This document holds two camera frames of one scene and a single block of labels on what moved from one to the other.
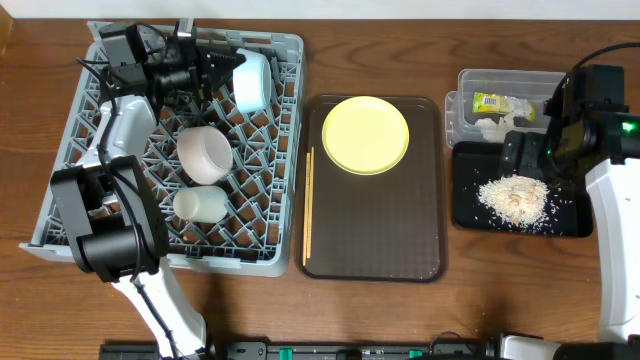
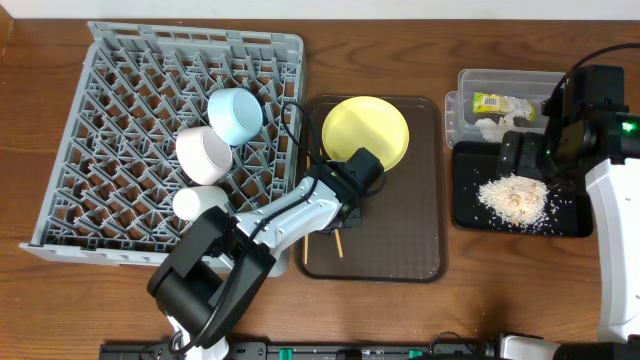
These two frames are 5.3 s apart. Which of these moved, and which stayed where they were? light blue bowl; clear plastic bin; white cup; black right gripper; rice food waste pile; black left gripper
Moved: light blue bowl; black left gripper
Stayed: rice food waste pile; clear plastic bin; white cup; black right gripper
